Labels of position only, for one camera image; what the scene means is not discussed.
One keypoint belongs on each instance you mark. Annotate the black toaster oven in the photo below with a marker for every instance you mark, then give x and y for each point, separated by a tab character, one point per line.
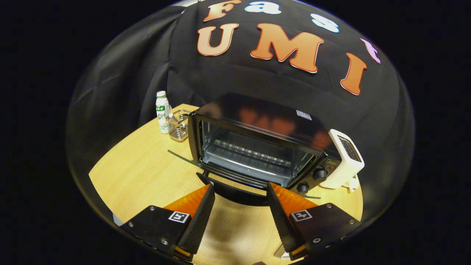
257	121

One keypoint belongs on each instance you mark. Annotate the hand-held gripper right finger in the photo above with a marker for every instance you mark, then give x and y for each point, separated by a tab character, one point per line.
281	221

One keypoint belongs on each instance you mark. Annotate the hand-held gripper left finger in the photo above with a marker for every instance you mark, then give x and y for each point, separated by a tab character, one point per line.
200	221

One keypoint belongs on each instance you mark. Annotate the white pop-up toaster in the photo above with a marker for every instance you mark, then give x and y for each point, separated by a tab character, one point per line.
344	165

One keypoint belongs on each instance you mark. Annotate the white bottle green label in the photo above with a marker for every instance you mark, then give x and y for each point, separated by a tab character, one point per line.
162	110

